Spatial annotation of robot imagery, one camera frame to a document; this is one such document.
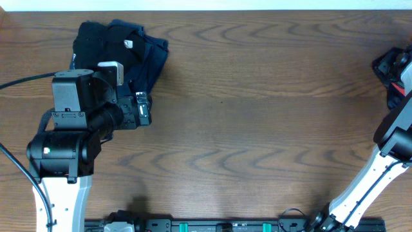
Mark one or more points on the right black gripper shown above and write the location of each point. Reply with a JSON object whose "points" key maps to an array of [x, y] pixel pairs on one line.
{"points": [[393, 57]]}

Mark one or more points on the orange-red soccer t-shirt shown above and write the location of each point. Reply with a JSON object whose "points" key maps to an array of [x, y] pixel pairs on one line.
{"points": [[398, 89]]}

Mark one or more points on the black folded garment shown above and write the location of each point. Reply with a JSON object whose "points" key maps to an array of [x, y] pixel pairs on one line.
{"points": [[97, 43]]}

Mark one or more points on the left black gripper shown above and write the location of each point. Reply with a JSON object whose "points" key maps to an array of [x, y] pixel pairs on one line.
{"points": [[142, 111]]}

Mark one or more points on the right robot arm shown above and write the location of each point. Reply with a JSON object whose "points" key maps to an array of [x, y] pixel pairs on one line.
{"points": [[391, 155]]}

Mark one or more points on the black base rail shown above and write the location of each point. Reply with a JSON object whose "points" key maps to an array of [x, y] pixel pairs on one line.
{"points": [[166, 225]]}

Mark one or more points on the black mesh sports garment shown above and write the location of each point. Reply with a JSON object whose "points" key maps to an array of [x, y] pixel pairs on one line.
{"points": [[382, 69]]}

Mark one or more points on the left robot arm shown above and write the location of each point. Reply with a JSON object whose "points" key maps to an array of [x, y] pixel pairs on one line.
{"points": [[87, 110]]}

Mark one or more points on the navy blue folded garment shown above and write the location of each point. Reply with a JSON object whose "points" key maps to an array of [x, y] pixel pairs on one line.
{"points": [[142, 78]]}

